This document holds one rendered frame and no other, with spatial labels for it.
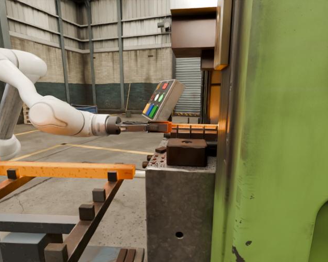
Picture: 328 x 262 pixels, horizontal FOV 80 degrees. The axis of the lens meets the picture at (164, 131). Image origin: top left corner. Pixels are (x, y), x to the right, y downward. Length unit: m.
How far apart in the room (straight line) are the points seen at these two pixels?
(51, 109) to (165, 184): 0.41
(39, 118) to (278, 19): 0.62
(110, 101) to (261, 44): 10.21
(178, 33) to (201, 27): 0.07
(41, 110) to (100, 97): 10.07
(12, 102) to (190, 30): 1.05
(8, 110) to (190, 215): 1.15
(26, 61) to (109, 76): 9.22
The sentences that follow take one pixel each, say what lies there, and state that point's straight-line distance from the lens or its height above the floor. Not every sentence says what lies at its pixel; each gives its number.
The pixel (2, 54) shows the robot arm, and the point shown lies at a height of 1.29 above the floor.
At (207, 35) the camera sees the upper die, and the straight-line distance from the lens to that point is 0.69.
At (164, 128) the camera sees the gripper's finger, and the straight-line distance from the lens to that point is 0.75.
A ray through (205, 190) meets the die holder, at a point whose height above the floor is 0.86.
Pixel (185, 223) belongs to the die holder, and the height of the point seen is 0.74.
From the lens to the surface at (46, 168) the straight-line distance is 0.49.
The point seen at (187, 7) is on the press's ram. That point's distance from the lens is 0.66.
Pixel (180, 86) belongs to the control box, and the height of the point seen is 1.16.
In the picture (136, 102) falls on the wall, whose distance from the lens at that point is 9.67.
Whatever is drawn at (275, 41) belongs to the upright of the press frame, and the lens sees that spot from 0.29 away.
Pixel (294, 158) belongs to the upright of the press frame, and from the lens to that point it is 0.31.
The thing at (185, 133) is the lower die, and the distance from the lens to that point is 0.69.
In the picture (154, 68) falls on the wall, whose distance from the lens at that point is 9.30.
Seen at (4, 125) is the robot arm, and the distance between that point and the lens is 1.48.
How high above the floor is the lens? 1.14
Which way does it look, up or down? 12 degrees down
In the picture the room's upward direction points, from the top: straight up
